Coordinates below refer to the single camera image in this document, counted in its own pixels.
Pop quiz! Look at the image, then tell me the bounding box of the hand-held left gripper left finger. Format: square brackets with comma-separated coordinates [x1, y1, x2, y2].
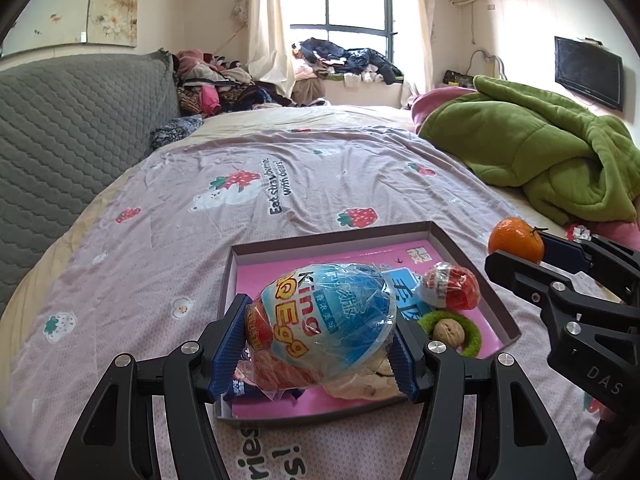
[54, 294, 253, 480]

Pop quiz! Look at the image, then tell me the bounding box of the blue toy egg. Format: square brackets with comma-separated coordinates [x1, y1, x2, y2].
[245, 261, 398, 392]

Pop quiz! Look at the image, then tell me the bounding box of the strawberry printed bedsheet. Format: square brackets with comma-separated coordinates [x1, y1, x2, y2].
[0, 105, 640, 480]

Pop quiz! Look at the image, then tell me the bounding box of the cream dotted scrunchie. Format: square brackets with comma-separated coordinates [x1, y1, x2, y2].
[322, 357, 407, 401]

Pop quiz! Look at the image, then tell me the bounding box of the green fleece blanket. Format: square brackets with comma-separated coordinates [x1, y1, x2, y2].
[417, 75, 640, 226]

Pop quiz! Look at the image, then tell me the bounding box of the white air conditioner pipe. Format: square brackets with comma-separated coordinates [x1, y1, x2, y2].
[451, 0, 478, 53]

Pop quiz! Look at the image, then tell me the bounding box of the pink and blue book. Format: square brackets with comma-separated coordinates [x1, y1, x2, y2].
[232, 242, 506, 418]

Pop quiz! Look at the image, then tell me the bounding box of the pile of mixed clothes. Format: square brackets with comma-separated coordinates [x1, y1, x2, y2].
[172, 49, 331, 116]

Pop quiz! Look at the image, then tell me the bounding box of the walnut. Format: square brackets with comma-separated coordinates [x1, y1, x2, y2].
[432, 317, 467, 348]

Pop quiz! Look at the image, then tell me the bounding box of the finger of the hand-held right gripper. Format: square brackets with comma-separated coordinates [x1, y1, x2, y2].
[537, 230, 640, 311]
[484, 251, 583, 321]

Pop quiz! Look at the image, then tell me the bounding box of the grey quilted headboard cover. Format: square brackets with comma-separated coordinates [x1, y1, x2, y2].
[0, 51, 181, 316]

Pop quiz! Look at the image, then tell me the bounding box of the orange mandarin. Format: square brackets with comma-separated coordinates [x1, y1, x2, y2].
[487, 217, 545, 265]

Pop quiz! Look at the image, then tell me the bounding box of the green fuzzy scrunchie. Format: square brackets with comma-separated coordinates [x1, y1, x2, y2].
[416, 310, 482, 358]

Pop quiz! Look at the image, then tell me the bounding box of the dark patterned cloth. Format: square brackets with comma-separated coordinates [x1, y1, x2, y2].
[150, 115, 205, 151]

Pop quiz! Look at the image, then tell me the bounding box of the floral wall painting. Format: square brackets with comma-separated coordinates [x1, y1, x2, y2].
[0, 0, 138, 58]

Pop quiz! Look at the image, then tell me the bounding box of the pile of dark jackets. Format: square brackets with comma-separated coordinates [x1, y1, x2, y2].
[291, 37, 403, 88]

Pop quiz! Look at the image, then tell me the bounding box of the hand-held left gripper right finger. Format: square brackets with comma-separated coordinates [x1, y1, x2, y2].
[387, 317, 571, 480]

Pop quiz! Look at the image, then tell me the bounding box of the white cable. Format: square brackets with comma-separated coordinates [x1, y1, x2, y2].
[467, 49, 506, 81]

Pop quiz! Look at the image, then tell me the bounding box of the grey shallow cardboard box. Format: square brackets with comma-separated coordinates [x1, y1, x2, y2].
[214, 220, 522, 423]

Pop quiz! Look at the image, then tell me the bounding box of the cream curtain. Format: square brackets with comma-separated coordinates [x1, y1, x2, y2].
[387, 0, 436, 96]
[247, 0, 296, 96]

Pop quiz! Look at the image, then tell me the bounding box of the red toy egg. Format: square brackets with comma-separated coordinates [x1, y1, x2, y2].
[416, 261, 481, 311]

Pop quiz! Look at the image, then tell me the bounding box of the blue cookie packet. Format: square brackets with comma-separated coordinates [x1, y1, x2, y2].
[222, 350, 306, 403]

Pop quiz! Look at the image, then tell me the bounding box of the black wall television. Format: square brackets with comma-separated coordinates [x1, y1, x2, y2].
[554, 36, 626, 112]

